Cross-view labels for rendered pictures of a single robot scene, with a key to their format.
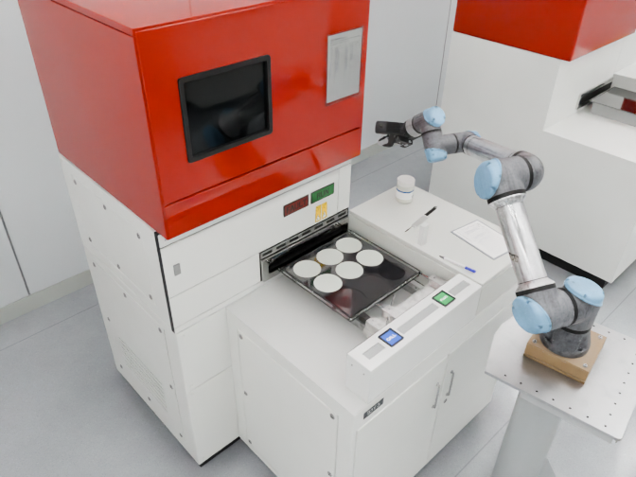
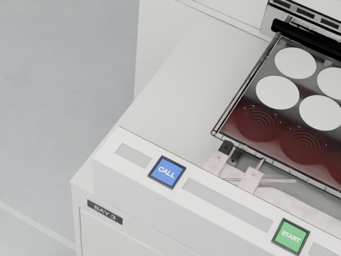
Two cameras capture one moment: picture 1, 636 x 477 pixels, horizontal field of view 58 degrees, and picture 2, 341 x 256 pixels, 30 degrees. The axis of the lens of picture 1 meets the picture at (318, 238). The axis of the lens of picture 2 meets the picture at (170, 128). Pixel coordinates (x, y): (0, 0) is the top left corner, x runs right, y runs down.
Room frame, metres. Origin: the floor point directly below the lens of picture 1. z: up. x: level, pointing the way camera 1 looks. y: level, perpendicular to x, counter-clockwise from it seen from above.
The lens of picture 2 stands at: (0.96, -0.83, 1.99)
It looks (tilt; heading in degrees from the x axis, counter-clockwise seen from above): 53 degrees down; 67
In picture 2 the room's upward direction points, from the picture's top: 8 degrees clockwise
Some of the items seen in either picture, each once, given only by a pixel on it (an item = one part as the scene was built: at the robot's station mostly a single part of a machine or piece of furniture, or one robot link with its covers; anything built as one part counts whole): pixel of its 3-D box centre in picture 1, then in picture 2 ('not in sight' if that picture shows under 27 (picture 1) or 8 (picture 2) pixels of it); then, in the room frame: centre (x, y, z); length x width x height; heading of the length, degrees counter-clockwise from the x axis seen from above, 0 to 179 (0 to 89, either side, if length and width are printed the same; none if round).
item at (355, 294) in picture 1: (349, 270); (320, 113); (1.63, -0.12, 0.90); 0.34 x 0.34 x 0.01; 44
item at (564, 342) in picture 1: (568, 329); not in sight; (1.32, -0.79, 0.93); 0.15 x 0.15 x 0.10
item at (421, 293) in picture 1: (408, 311); (278, 212); (1.45, -0.31, 0.87); 0.36 x 0.08 x 0.03; 134
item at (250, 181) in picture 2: (394, 315); (247, 187); (1.40, -0.26, 0.89); 0.08 x 0.03 x 0.03; 44
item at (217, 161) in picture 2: (378, 327); (212, 169); (1.34, -0.20, 0.89); 0.08 x 0.03 x 0.03; 44
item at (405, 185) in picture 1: (404, 188); not in sight; (2.02, -0.35, 1.01); 0.07 x 0.07 x 0.10
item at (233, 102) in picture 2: (312, 292); (248, 80); (1.50, 0.01, 0.90); 0.37 x 0.01 x 0.01; 44
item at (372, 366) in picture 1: (416, 333); (223, 223); (1.32, -0.32, 0.89); 0.55 x 0.09 x 0.14; 134
